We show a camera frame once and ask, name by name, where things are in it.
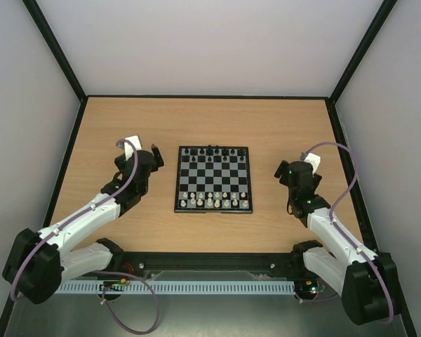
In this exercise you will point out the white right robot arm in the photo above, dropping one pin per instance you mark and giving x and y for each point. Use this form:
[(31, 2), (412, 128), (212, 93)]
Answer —
[(367, 282)]

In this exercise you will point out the green circuit board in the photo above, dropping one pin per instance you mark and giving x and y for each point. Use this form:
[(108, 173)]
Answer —
[(314, 286)]

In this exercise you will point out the light blue slotted cable duct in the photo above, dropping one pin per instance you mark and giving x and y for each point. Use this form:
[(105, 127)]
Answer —
[(96, 287)]

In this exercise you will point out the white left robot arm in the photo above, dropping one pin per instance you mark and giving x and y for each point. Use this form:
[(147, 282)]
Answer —
[(40, 262)]

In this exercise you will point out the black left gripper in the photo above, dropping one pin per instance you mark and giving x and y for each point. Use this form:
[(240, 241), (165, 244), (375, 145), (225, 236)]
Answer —
[(160, 161)]

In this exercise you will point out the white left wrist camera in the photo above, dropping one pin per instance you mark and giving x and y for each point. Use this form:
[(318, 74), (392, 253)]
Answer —
[(129, 145)]

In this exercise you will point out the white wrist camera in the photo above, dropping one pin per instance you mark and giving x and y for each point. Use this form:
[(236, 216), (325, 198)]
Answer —
[(312, 159), (129, 145)]

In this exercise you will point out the black mounting rail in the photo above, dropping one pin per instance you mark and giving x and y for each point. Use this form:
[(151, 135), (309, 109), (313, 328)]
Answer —
[(271, 264)]

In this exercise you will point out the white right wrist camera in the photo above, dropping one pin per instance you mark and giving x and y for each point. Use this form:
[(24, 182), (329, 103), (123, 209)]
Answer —
[(312, 159)]

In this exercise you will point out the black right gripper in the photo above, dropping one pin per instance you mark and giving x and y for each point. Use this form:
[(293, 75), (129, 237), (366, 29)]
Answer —
[(281, 170)]

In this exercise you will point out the black and silver chessboard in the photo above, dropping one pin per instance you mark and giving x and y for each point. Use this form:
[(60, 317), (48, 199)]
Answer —
[(214, 176)]

